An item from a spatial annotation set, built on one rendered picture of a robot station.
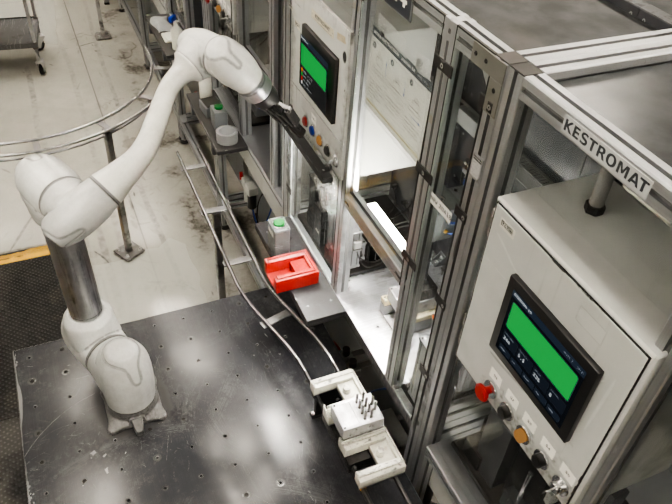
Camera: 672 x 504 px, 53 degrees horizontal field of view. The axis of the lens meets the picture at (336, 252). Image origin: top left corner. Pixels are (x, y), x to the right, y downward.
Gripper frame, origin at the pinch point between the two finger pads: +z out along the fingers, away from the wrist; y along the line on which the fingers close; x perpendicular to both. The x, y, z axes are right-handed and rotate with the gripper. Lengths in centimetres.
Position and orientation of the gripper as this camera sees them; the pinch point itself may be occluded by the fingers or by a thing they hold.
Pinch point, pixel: (296, 128)
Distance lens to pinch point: 210.7
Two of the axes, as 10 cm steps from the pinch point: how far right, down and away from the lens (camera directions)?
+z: 4.6, 3.6, 8.1
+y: -7.9, -2.5, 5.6
